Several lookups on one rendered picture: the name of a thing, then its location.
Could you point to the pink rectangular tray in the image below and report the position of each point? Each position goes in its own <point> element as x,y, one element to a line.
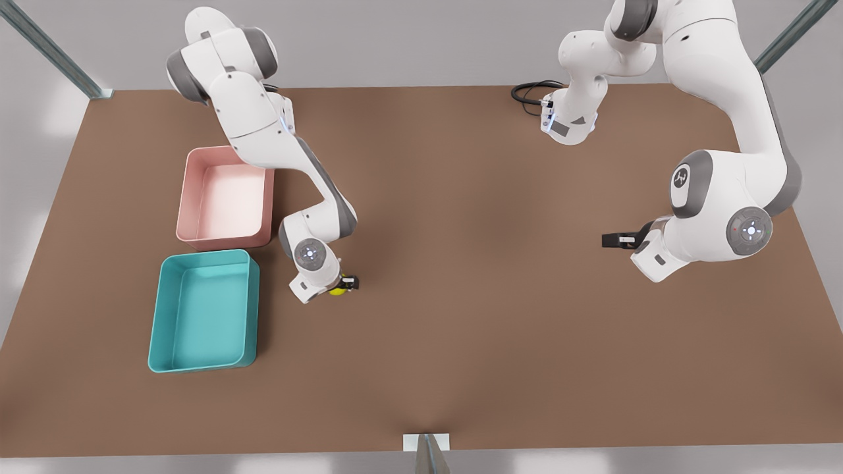
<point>226,199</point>

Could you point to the teal rectangular tray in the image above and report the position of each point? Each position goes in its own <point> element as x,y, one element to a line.
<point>205,311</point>

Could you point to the small yellow round fruit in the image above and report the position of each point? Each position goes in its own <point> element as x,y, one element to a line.
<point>336,290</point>

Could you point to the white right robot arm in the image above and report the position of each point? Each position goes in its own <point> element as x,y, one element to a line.
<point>263,125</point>

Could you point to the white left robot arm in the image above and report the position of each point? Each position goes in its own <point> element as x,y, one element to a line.
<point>731,151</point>

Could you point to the silver frame post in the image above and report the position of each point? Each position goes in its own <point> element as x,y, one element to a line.
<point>428,453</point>
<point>787,34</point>
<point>53,47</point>

